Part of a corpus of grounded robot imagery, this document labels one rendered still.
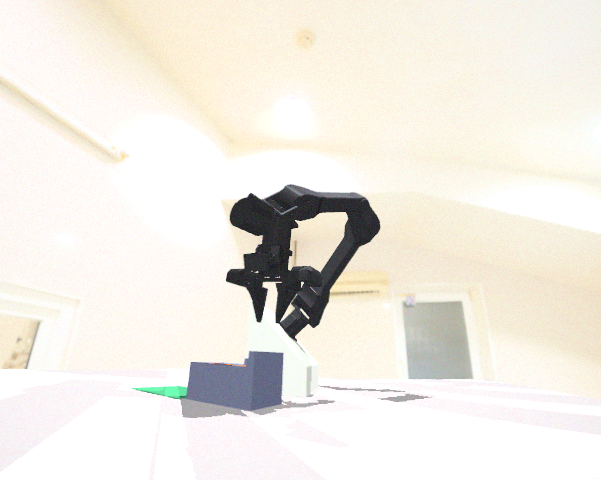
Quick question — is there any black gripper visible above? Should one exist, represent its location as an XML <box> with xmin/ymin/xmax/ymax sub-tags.
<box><xmin>226</xmin><ymin>239</ymin><xmax>322</xmax><ymax>324</ymax></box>

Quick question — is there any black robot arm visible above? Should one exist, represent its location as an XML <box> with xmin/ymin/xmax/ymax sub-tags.
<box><xmin>230</xmin><ymin>184</ymin><xmax>380</xmax><ymax>341</ymax></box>

